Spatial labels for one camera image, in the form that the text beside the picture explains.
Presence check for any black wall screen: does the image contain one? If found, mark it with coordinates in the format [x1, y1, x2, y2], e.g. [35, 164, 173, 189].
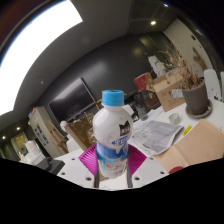
[48, 77, 96, 124]

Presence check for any yellow marker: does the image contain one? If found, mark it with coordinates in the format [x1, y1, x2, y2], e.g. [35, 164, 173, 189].
[181, 124, 193, 137]

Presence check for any wooden easel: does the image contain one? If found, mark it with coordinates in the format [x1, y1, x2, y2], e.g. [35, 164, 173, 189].
[48, 119, 70, 154]
[95, 98, 103, 111]

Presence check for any dried plant in grey pot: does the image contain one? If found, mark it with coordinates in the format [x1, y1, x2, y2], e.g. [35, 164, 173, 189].
[159, 44, 211, 116]

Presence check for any white blue-capped drink bottle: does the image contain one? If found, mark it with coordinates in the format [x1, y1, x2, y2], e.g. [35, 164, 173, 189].
[92, 89, 134, 179]

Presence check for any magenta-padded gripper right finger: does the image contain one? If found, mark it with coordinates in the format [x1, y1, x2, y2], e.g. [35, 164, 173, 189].
[125, 144, 168, 190]

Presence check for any black side table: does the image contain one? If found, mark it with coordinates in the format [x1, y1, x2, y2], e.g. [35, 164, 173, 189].
[133, 89, 161, 113]

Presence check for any long ceiling light strip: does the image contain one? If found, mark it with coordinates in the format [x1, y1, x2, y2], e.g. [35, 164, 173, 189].
[0, 0, 84, 117]

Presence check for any clear glass bottle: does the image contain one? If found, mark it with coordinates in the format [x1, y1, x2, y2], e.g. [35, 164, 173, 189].
[136, 104, 150, 121]

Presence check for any white plaster figure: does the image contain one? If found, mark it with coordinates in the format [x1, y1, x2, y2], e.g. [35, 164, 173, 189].
[147, 54, 167, 77]

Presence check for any grey newspaper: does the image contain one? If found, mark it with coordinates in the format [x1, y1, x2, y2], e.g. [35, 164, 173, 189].
[128, 119, 184, 158]

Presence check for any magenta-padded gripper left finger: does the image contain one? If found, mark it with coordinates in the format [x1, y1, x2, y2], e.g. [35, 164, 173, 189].
[57, 143, 100, 190]

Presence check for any black box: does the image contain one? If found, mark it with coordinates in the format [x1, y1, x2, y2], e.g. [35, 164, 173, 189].
[35, 156, 66, 176]

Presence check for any red box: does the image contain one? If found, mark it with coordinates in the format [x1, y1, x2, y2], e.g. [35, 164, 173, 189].
[133, 71, 155, 92]

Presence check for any brown cardboard box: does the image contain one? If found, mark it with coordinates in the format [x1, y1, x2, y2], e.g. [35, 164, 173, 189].
[152, 73, 186, 113]

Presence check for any white cabinet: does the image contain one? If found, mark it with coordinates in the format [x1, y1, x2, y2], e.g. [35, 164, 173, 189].
[28, 106, 56, 158]

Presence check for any white chair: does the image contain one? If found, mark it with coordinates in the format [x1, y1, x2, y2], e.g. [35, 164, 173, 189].
[203, 68, 223, 101]
[66, 138, 81, 152]
[123, 103, 136, 118]

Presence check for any white plaster bust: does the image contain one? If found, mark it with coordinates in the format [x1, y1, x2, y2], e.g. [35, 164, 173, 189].
[59, 120, 69, 133]

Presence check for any grey pot saucer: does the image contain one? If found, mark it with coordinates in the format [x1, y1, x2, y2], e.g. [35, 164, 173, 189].
[185, 99, 214, 120]

